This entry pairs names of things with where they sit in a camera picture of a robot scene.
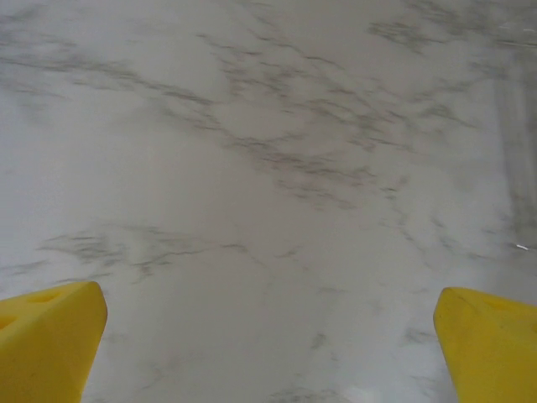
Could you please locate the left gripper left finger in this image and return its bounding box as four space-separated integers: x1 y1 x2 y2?
0 280 108 403

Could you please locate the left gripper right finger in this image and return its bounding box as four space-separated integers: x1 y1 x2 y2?
433 286 537 403

